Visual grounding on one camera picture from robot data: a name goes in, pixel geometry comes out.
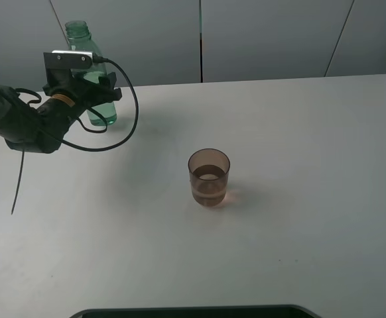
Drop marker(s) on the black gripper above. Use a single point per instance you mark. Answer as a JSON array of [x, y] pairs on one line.
[[64, 91]]

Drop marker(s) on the green transparent plastic bottle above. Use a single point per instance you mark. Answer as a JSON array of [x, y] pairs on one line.
[[80, 39]]

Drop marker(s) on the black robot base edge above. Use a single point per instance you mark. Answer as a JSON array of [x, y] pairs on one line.
[[202, 312]]

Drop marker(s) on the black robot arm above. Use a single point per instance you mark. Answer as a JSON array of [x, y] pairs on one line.
[[42, 129]]

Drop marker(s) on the pink transparent cup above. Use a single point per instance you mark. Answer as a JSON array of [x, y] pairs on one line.
[[209, 171]]

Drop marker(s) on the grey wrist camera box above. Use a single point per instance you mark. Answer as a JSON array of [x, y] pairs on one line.
[[68, 60]]

